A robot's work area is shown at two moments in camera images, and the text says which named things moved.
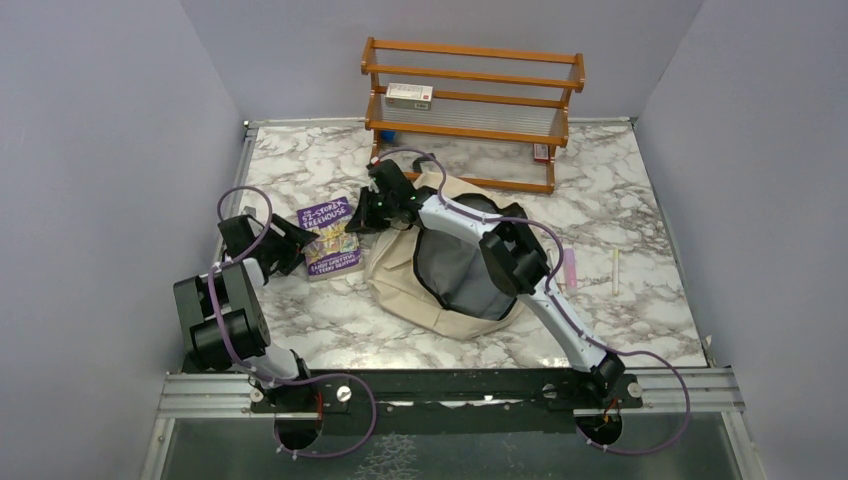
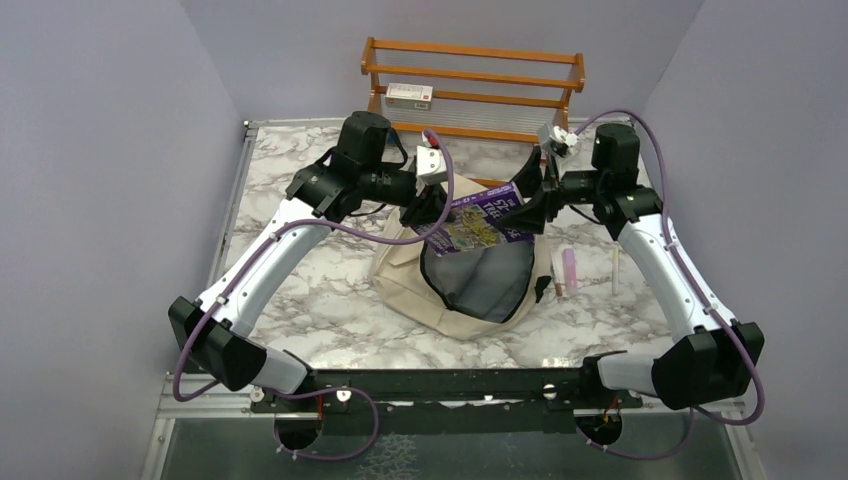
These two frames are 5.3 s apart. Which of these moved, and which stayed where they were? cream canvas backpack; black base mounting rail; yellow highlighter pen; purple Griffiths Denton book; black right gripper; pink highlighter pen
Moved: purple Griffiths Denton book; black right gripper
Stayed: cream canvas backpack; yellow highlighter pen; black base mounting rail; pink highlighter pen
